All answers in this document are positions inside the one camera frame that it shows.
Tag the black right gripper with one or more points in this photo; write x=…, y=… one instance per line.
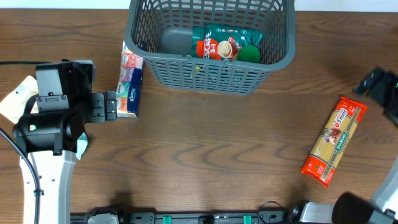
x=378, y=91

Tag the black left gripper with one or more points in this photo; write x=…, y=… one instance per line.
x=111, y=106

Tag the Kleenex tissue multipack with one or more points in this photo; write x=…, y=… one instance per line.
x=128, y=92

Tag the orange spaghetti packet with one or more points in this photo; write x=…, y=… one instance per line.
x=328, y=149

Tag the green lidded jar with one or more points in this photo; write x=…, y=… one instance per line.
x=249, y=53

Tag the green Nescafe coffee bag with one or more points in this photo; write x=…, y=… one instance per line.
x=219, y=42

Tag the teal packet under arm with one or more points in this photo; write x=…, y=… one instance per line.
x=81, y=145

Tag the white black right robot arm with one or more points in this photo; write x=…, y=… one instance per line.
x=382, y=207

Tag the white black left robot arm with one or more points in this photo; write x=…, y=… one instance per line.
x=47, y=134

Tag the beige paper pouch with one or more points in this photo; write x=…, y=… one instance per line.
x=13, y=105

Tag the grey plastic lattice basket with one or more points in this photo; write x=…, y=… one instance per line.
x=170, y=36

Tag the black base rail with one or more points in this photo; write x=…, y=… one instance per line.
x=123, y=215

